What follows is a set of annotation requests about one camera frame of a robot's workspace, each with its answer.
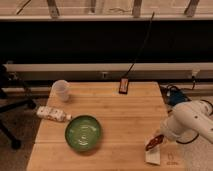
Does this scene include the green bowl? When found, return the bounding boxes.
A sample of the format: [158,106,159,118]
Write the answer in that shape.
[65,115,102,152]

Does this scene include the clear plastic cup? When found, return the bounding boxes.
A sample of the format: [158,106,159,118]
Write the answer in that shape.
[52,80,69,102]

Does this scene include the red pepper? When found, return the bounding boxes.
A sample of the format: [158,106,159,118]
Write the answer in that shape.
[145,135,164,151]

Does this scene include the black office chair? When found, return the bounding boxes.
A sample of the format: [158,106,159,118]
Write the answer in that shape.
[0,63,38,150]

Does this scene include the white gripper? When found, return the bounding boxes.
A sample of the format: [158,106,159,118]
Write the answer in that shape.
[160,117,183,141]

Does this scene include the blue box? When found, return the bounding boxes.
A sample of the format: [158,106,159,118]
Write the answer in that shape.
[167,90,189,106]

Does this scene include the white plastic bottle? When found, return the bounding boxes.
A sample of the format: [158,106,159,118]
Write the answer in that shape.
[36,106,72,122]

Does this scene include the small black device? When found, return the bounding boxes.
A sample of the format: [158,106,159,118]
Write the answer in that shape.
[119,78,129,94]

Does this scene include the black cable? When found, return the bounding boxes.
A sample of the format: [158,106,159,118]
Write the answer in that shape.
[125,11,156,79]

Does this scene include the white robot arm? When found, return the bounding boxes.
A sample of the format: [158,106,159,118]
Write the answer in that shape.
[160,100,213,143]

